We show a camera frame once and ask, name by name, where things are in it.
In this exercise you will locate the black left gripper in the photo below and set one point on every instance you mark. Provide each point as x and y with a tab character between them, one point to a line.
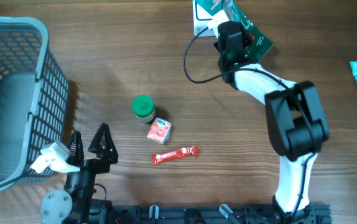
106	155

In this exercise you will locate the green lid glass jar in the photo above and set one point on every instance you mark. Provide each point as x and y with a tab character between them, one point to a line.
143	108

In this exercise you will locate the small red white carton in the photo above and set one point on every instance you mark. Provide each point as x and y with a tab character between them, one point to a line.
159	131

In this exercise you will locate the red Nescafe stick sachet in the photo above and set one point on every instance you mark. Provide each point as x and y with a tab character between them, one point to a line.
175	154

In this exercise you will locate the green 3M gloves packet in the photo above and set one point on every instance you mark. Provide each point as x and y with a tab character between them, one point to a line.
261	44

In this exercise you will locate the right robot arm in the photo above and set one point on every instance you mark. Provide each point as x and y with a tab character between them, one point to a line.
296	123

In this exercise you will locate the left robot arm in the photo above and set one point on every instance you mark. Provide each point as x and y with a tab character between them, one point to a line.
75	203

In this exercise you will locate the white barcode scanner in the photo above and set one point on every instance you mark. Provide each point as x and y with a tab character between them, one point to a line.
203	13

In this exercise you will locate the grey plastic mesh basket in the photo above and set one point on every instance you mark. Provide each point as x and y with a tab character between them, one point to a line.
34	95

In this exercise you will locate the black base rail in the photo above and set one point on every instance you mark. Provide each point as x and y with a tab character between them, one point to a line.
248	214

